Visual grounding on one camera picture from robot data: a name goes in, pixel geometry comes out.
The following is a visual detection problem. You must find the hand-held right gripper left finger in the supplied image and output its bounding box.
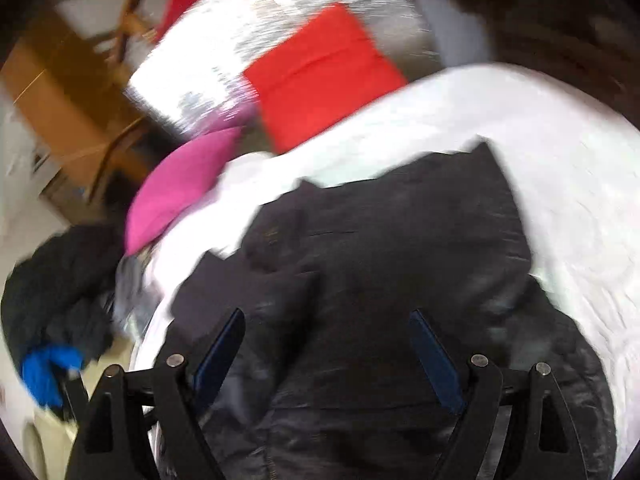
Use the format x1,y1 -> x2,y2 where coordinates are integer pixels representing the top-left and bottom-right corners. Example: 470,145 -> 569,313
64,307 -> 246,480

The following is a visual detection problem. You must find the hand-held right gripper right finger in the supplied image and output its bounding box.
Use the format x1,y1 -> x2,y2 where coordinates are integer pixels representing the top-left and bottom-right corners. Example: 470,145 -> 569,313
408,309 -> 575,480

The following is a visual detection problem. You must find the black jacket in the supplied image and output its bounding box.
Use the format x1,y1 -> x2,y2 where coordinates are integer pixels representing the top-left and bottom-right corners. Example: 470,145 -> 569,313
157,141 -> 618,480

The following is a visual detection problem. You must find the pile of dark clothes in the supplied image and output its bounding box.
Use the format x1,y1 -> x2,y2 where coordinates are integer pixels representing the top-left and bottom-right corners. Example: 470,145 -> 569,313
1,222 -> 126,361

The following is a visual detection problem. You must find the grey cloth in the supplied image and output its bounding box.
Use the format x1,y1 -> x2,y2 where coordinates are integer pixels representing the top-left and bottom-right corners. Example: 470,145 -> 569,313
114,255 -> 163,331

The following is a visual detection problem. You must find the blue cloth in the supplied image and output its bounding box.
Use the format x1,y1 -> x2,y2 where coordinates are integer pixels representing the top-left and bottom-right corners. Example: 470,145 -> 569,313
21,344 -> 85,408

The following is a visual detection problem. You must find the pink pillow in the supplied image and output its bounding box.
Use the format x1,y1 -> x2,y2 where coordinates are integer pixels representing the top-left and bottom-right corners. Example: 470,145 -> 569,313
124,126 -> 244,257

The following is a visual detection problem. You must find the white textured bedspread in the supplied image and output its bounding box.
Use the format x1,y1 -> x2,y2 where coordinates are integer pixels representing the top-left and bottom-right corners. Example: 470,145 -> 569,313
131,62 -> 640,480

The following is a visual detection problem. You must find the cardboard box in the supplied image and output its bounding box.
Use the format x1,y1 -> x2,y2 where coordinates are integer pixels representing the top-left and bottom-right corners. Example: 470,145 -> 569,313
0,7 -> 151,193

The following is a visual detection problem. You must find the silver foil blanket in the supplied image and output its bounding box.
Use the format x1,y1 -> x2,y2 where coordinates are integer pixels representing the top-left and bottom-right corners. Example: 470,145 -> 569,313
124,0 -> 430,141

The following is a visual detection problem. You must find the wooden chair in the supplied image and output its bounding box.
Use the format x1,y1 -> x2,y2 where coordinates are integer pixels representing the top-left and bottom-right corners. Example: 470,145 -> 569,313
89,0 -> 176,61

